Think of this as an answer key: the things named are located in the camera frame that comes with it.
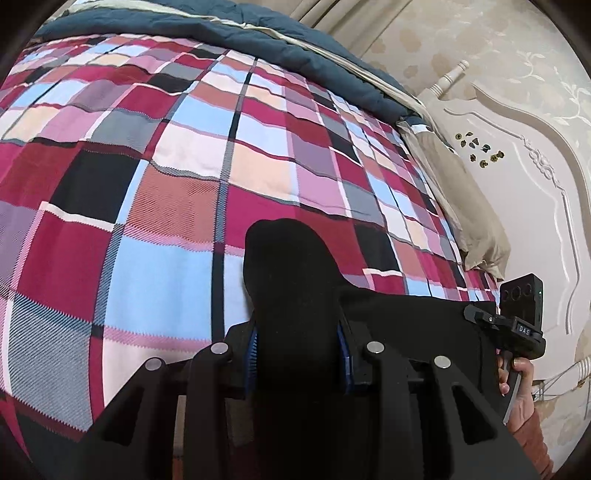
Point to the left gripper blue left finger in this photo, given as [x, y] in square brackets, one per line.
[133, 436]

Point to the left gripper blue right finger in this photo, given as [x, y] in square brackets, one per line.
[412, 419]

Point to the black pants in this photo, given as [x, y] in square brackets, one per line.
[299, 297]

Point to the person right hand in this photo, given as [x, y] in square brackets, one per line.
[523, 406]

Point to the beige pillow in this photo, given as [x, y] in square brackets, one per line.
[475, 225]

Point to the white carved headboard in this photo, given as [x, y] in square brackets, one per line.
[533, 179]

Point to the plaid bed sheet mattress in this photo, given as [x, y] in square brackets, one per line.
[131, 168]

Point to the beige curtain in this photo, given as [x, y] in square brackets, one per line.
[356, 24]

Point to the dark blue quilt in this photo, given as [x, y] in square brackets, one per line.
[255, 31]

